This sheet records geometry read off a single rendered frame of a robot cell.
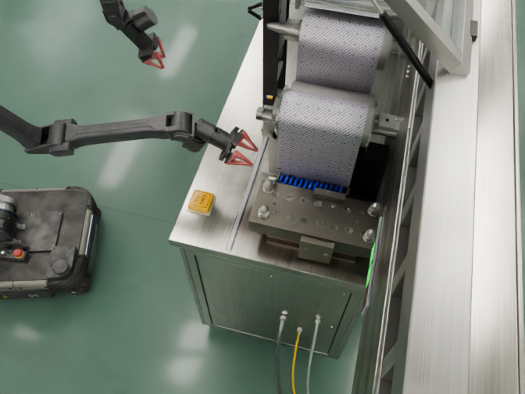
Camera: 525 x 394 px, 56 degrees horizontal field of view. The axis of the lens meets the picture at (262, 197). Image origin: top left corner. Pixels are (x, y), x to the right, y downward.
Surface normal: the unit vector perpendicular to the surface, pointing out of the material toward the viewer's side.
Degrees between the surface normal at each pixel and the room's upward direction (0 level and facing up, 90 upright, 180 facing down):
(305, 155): 90
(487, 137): 0
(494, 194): 0
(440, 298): 0
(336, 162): 90
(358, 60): 92
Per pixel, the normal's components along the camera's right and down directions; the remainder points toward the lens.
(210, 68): 0.00, -0.55
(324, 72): -0.25, 0.83
